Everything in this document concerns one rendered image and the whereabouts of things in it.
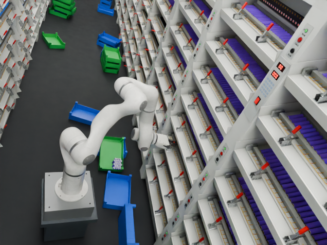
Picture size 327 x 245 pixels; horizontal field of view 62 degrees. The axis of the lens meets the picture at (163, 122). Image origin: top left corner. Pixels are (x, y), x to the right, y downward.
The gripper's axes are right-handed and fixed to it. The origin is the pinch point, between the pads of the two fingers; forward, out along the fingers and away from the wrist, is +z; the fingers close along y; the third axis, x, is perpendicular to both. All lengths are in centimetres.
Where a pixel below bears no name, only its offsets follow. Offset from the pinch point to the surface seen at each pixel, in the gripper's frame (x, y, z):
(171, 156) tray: -6.9, 5.9, 0.4
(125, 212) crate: -45, 30, -20
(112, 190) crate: -65, -2, -20
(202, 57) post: 60, -16, -9
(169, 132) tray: -3.4, -15.6, 1.9
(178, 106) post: 21.2, -16.0, -3.8
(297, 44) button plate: 100, 50, -18
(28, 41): -44, -156, -112
